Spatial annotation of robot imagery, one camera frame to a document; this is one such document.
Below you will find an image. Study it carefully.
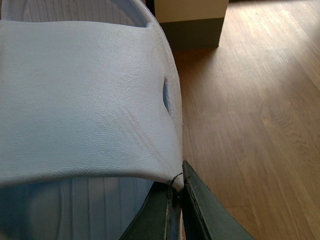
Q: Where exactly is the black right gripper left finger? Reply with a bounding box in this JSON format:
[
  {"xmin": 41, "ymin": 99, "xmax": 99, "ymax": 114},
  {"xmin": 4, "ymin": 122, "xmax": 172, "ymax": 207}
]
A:
[{"xmin": 120, "ymin": 174, "xmax": 181, "ymax": 240}]

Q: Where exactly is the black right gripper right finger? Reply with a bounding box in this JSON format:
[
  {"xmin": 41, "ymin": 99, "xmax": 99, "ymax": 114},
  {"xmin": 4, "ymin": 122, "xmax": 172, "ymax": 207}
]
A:
[{"xmin": 182, "ymin": 160, "xmax": 253, "ymax": 240}]

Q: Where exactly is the light blue slipper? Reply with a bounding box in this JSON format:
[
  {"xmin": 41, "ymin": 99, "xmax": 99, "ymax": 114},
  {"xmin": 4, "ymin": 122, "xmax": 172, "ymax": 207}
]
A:
[{"xmin": 0, "ymin": 0, "xmax": 183, "ymax": 240}]

